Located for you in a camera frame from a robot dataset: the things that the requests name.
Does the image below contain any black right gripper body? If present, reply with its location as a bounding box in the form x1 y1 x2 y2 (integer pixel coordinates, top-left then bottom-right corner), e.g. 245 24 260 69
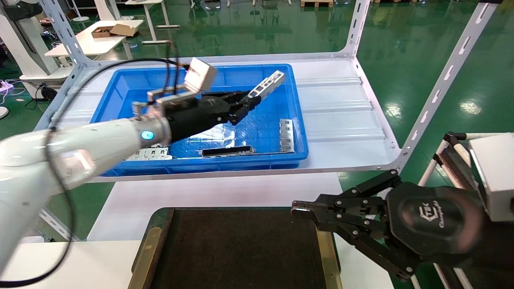
385 182 485 258

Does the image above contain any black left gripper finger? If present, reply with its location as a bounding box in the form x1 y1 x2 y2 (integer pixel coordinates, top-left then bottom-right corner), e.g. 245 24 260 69
227 96 262 126
203 90 253 106

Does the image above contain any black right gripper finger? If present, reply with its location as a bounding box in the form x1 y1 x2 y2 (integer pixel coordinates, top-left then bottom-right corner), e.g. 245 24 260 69
291 169 402 220
292 211 420 282

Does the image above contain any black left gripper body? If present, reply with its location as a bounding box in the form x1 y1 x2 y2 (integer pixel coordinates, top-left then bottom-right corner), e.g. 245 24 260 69
165 94 237 143

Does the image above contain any grey perforated metal channel part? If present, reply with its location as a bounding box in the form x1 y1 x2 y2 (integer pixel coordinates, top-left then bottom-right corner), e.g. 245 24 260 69
247 70 286 101

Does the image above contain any metal channel part black inside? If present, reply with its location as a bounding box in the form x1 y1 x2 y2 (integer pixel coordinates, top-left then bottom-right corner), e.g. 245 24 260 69
201 146 256 158

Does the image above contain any grey slotted metal plate part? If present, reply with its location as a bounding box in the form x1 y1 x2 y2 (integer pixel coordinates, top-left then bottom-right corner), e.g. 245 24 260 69
124 146 174 161

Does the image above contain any black container tray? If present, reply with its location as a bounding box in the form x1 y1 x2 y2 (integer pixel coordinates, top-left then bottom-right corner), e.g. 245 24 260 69
128 207 342 289

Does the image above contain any clear plastic sheet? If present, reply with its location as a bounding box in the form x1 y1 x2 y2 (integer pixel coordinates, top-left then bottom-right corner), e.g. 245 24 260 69
189 122 238 141

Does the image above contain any blue plastic bin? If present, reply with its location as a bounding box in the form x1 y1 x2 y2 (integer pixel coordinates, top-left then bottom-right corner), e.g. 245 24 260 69
90 64 310 177

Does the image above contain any white metal shelf rack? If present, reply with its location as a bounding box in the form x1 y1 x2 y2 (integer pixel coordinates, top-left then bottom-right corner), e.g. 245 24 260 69
25 0 505 241

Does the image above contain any white desk with legs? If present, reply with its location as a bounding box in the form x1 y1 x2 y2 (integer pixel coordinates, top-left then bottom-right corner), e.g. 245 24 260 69
125 0 182 45

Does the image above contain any open cardboard box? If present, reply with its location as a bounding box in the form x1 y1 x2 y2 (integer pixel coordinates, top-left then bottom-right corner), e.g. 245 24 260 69
91 24 139 39

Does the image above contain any white work table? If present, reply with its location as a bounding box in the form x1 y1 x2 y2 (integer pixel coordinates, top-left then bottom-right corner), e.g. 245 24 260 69
45 19 145 61

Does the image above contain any white machine base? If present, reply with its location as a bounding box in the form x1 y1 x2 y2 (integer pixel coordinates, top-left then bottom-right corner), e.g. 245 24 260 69
0 0 75 87

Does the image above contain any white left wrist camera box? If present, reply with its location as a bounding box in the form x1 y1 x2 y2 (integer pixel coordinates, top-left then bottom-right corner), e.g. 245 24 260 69
183 57 218 95

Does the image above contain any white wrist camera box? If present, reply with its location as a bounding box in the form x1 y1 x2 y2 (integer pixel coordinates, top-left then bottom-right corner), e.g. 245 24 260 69
183 57 218 95
469 133 514 222

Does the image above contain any grey slotted metal bracket part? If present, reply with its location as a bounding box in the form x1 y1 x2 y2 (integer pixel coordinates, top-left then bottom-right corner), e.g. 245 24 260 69
279 119 296 154

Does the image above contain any black and white cart frame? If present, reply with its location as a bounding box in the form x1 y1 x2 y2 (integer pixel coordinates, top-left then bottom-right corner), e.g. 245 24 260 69
418 131 488 201

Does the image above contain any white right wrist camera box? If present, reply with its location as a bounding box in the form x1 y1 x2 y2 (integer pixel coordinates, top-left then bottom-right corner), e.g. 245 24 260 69
469 133 514 222

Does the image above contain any black camera cable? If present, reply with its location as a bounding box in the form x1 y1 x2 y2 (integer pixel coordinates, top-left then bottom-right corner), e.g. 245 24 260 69
0 39 190 288

